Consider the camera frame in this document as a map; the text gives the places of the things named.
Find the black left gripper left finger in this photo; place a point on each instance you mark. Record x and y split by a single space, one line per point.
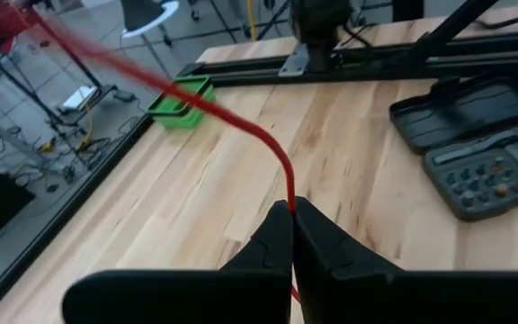
268 252

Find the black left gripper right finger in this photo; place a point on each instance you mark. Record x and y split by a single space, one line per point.
322 261

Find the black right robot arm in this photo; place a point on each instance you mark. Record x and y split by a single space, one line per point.
319 18

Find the green plastic tray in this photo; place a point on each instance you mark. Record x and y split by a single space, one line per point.
182 121

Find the open black bit case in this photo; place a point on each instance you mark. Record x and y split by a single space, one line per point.
466 112

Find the black power adapter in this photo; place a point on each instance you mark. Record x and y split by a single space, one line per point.
125 96

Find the white power strip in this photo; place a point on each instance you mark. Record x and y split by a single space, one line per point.
81 96

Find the black aluminium table frame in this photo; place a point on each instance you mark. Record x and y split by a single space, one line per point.
466 67

